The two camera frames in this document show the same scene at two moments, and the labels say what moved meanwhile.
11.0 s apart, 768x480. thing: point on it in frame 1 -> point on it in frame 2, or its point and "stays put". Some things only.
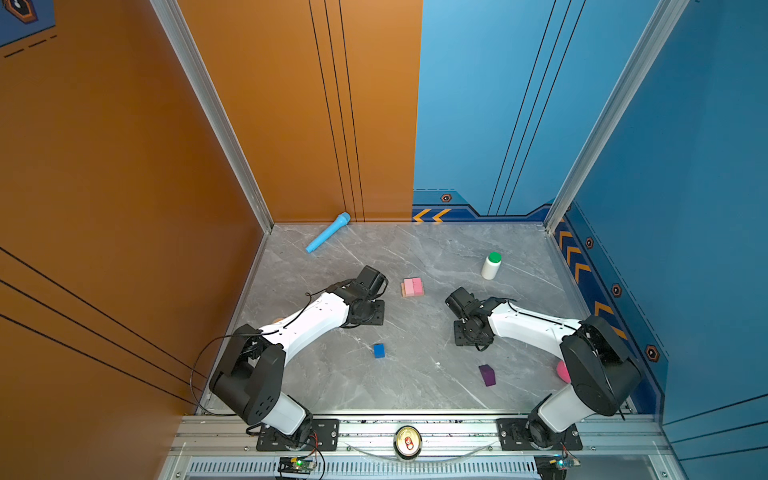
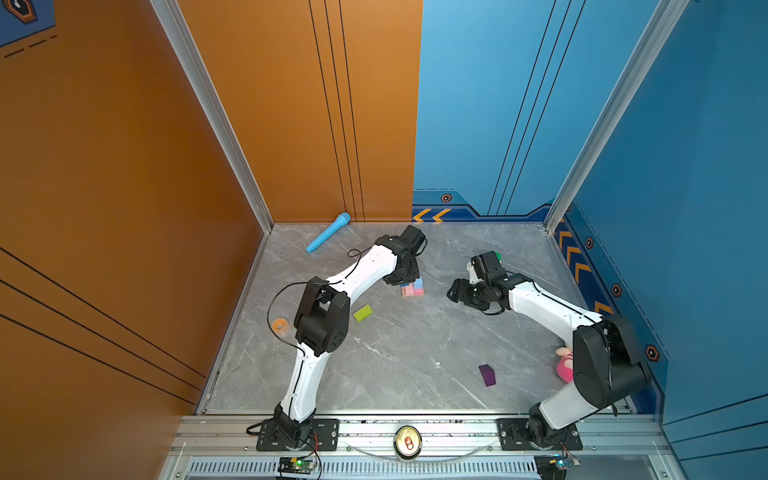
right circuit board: x=563 y=463 stays put
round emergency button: x=407 y=442 stays put
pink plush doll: x=562 y=371 stays put
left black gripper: x=380 y=315 -> x=412 y=277
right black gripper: x=458 y=340 -> x=458 y=292
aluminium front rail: x=455 y=448 stays put
